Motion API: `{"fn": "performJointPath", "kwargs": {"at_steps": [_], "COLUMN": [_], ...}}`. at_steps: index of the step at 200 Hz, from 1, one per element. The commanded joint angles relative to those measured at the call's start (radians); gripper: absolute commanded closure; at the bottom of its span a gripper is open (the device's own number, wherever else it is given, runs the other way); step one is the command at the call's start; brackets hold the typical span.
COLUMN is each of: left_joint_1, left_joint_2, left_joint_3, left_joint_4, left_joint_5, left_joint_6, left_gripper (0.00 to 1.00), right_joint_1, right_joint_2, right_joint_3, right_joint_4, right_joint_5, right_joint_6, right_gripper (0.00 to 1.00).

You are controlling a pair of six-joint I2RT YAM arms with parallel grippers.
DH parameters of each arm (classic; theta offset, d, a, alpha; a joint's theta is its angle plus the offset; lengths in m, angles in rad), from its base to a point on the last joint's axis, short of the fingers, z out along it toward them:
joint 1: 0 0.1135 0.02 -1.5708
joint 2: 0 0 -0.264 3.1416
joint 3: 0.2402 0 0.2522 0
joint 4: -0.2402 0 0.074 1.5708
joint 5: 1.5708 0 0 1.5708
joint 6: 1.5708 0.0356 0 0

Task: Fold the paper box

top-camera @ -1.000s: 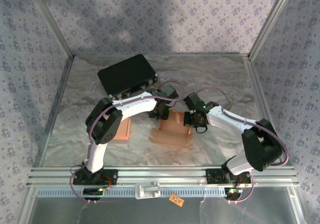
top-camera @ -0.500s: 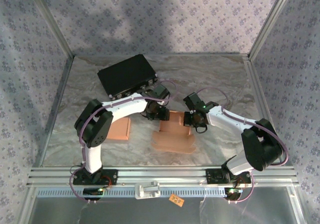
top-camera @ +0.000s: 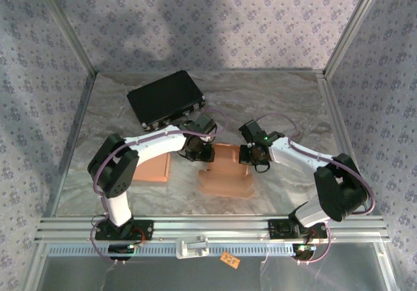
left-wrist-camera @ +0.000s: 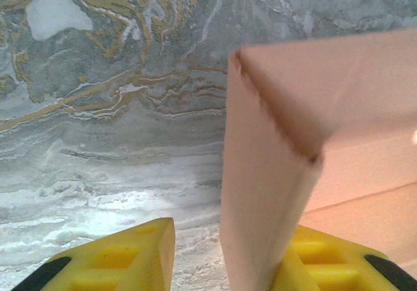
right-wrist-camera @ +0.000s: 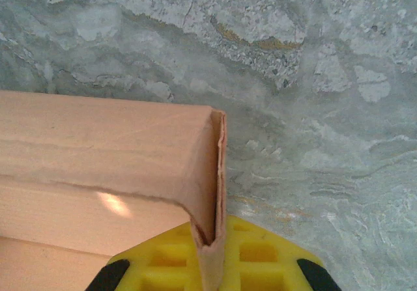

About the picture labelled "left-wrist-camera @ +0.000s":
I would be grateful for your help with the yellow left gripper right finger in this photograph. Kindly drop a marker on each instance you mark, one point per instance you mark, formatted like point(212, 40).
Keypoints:
point(325, 268)

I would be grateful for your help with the orange paper box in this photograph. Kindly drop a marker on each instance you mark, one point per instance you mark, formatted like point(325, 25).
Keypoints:
point(267, 174)

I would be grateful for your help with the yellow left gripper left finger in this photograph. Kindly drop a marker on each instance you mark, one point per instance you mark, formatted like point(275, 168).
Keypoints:
point(114, 265)

